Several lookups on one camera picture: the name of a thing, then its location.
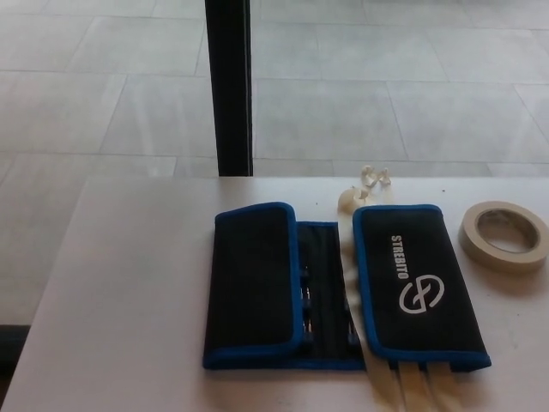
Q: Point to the black blue-trimmed folding toolkit case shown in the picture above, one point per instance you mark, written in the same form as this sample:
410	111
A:
253	274

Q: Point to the beige tape strip curled end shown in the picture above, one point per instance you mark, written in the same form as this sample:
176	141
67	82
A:
349	201

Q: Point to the beige masking tape roll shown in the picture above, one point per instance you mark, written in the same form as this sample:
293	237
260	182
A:
468	240

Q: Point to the dark furniture base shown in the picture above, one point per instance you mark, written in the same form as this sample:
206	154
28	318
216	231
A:
10	349

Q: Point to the black window frame post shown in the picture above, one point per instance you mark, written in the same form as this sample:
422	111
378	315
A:
229	86

